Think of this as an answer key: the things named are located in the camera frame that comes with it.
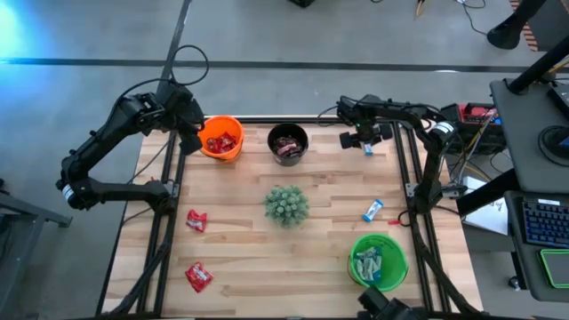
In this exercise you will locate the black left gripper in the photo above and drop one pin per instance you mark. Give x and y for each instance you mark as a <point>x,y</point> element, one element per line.
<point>182,106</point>

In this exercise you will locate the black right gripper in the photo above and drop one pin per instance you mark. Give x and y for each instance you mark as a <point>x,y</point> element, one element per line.
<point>371,131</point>

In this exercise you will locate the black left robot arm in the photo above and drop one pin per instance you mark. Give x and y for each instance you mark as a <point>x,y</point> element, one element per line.
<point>102,138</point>

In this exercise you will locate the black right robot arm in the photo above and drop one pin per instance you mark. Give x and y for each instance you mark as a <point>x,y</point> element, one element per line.
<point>429,178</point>

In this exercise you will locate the orange pumpkin face bucket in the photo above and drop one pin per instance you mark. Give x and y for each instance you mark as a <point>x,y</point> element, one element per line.
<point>213,126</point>

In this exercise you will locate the grey mounting plate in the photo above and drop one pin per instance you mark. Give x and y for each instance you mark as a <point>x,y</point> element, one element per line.
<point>411,190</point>

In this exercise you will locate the black plastic bucket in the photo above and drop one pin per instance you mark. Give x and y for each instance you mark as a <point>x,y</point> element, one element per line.
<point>284,129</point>

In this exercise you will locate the small red tag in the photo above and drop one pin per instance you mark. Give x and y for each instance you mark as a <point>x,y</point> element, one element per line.
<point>393,222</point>

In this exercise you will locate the red black power supply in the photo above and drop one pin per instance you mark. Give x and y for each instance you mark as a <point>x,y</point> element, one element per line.
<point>475,111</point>

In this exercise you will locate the green plant in grey pot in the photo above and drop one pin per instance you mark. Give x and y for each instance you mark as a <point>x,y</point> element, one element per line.
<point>286,206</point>

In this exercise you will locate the black diagonal strut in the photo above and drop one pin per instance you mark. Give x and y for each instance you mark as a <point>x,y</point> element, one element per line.
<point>486,194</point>

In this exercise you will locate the green plastic bucket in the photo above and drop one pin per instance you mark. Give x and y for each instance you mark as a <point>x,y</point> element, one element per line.
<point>393,266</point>

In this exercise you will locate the white paper sheet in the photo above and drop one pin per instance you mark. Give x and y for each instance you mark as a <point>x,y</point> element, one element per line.
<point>489,218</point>

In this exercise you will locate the grey desk top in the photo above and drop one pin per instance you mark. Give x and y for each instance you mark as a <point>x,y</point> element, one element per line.
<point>520,133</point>

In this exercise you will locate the black stand leg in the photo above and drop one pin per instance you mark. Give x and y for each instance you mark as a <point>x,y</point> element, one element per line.
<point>507,33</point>

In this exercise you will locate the black blocky object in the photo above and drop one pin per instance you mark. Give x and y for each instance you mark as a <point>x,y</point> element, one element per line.
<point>387,306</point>

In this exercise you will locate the black stand pole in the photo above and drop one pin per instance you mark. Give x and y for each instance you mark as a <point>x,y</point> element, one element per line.
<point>538,66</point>

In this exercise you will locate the grey metal stand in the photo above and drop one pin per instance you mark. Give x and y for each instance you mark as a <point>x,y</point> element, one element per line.
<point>26,218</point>

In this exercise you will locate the black round desk device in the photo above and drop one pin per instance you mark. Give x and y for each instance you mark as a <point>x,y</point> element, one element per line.
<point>555,142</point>

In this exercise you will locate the black backlit keyboard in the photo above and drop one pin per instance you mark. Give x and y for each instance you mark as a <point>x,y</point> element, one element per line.
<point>547,222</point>

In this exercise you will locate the dark grey keyboard shelf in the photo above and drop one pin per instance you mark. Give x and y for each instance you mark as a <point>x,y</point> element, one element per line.
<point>520,266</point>

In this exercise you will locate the green edged black pad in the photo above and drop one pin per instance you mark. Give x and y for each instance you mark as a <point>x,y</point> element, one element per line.
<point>555,266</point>

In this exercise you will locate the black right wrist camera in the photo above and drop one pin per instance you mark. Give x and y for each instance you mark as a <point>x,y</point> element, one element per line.
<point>349,140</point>

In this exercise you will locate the black metal table frame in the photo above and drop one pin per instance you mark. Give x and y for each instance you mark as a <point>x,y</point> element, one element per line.
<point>311,120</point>

